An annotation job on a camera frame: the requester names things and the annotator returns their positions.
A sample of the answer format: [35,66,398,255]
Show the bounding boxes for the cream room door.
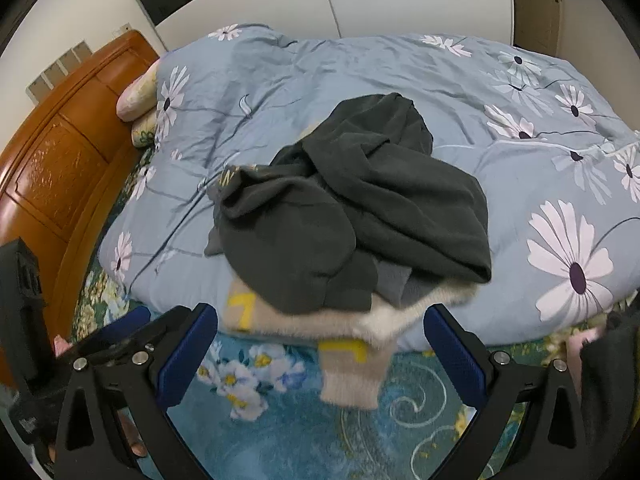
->
[512,0,563,56]

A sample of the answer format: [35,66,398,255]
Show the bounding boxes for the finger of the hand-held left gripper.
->
[67,327,156,366]
[70,306,152,348]

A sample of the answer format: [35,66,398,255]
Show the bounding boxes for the yellow floral pillow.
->
[131,110,160,148]

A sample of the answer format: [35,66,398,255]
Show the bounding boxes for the teal floral blanket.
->
[65,150,601,480]

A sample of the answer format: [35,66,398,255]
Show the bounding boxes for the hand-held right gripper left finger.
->
[54,303,219,480]

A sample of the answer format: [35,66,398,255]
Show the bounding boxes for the brown wooden headboard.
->
[0,30,168,341]

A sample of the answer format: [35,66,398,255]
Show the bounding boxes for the blue floral duvet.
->
[97,24,640,353]

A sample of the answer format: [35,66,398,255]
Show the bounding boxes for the black garment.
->
[577,305,640,421]

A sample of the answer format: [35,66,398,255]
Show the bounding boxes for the wall switch panel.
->
[25,45,93,103]

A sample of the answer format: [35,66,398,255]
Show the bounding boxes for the pink cream pillow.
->
[116,57,161,122]

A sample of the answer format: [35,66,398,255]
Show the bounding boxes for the person's left hand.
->
[117,407,151,458]

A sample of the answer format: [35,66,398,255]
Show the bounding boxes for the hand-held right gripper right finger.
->
[422,304,588,480]

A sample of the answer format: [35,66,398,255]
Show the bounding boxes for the beige fuzzy sweater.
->
[222,280,476,411]

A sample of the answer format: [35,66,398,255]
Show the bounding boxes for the dark green pants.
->
[270,92,493,286]

